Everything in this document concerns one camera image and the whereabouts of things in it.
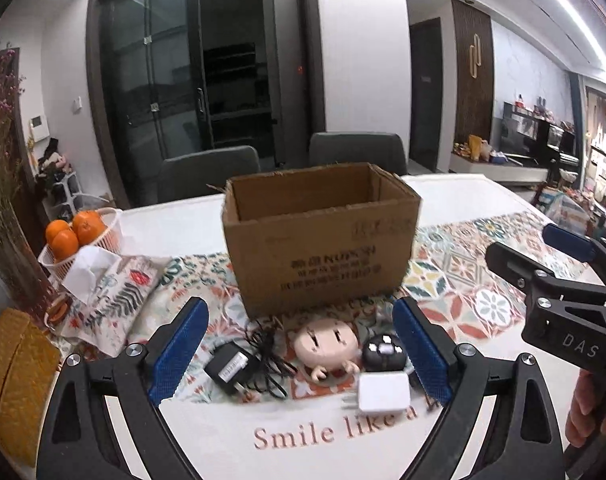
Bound white square power adapter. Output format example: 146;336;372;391
343;370;411;415

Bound black round gadget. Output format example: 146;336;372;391
361;334;407;372

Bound pink doll head speaker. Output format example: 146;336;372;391
292;318;361;384

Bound black adapter cable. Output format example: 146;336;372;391
242;316;299;401

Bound right hand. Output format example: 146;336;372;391
565;370;606;448

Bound white TV console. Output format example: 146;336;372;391
448;154;548;185

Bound yellow woven box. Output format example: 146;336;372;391
0;309;61;467

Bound floral fabric tissue cover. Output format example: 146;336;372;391
60;256;171;358

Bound glass vase dried flowers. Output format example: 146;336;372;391
0;44;51;326

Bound patterned table runner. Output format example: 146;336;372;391
52;207;592;406

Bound white tissue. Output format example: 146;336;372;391
62;246;122;304

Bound right dark dining chair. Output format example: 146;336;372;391
309;132;407;176

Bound dark dining chair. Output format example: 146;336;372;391
157;145;261;203
309;132;407;176

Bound orange fruit front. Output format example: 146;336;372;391
49;229;79;261

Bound orange fruit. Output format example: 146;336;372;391
49;229;79;261
72;210;106;246
45;219;71;244

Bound white fruit basket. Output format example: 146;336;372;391
37;207;123;281

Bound brown cardboard box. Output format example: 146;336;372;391
222;162;421;318

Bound orange fruit left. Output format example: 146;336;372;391
45;219;71;244

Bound orange fruit right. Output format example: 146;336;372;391
72;210;106;246

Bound white shoe rack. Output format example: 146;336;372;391
44;171;82;221

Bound left dark dining chair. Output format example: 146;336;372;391
157;145;261;203

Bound dark glass door cabinet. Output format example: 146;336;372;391
86;0;311;207

